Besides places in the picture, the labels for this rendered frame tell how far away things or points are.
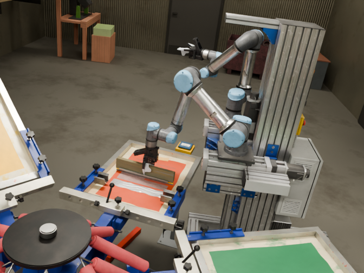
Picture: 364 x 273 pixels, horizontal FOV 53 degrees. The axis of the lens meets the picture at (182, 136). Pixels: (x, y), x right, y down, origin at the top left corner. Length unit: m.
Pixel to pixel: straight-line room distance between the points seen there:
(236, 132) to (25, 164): 1.18
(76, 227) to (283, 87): 1.45
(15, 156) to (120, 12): 8.00
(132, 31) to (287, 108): 7.88
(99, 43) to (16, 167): 6.44
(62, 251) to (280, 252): 1.17
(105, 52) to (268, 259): 6.98
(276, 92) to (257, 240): 0.88
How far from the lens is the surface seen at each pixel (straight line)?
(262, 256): 2.04
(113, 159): 2.58
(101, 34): 8.39
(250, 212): 2.72
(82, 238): 1.45
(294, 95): 2.36
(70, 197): 2.18
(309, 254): 2.16
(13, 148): 2.24
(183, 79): 2.03
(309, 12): 9.98
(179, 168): 2.61
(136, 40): 9.96
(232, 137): 2.05
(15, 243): 1.47
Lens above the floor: 2.29
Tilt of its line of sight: 26 degrees down
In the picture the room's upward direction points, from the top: 8 degrees clockwise
